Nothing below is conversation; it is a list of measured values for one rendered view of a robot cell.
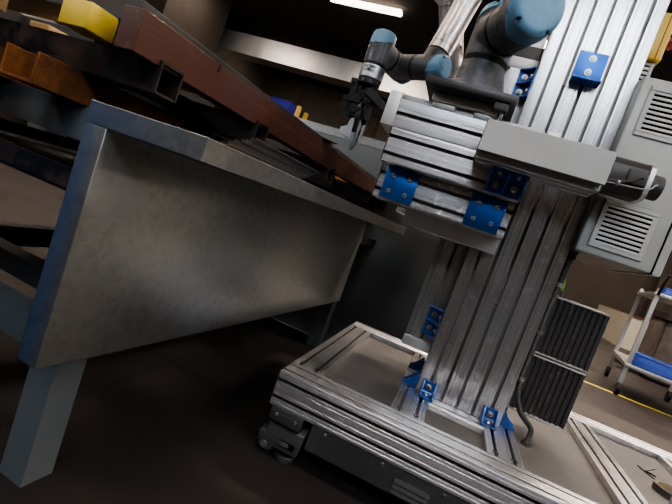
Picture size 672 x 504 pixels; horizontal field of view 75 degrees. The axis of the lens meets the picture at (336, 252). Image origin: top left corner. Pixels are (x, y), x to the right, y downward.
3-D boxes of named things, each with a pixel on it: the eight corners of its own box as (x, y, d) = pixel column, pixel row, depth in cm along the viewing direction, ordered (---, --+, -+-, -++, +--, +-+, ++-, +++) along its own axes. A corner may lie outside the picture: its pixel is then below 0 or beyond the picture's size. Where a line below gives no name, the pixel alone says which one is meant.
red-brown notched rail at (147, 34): (113, 45, 63) (125, 4, 63) (380, 201, 216) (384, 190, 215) (133, 50, 62) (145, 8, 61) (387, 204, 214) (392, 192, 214)
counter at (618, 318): (617, 340, 1037) (628, 313, 1031) (653, 359, 842) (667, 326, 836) (588, 329, 1053) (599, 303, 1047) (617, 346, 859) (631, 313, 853)
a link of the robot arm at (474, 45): (493, 78, 120) (511, 29, 119) (520, 64, 107) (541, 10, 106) (455, 60, 118) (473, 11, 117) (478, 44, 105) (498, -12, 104)
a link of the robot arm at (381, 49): (404, 40, 134) (389, 25, 127) (391, 75, 135) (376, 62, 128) (384, 40, 139) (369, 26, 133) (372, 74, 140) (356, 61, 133)
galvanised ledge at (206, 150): (85, 120, 59) (91, 99, 59) (359, 219, 182) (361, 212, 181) (201, 161, 53) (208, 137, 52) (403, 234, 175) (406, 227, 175)
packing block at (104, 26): (56, 21, 65) (64, -6, 65) (86, 37, 70) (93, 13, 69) (84, 28, 63) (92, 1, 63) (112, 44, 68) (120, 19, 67)
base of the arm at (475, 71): (497, 116, 119) (511, 81, 119) (503, 97, 105) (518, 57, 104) (444, 102, 123) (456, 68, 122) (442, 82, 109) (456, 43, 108)
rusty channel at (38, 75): (-3, 72, 68) (5, 41, 68) (340, 207, 225) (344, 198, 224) (30, 83, 66) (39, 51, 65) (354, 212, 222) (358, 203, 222)
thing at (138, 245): (15, 358, 62) (85, 120, 59) (331, 297, 185) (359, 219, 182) (34, 370, 61) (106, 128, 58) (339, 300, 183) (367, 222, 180)
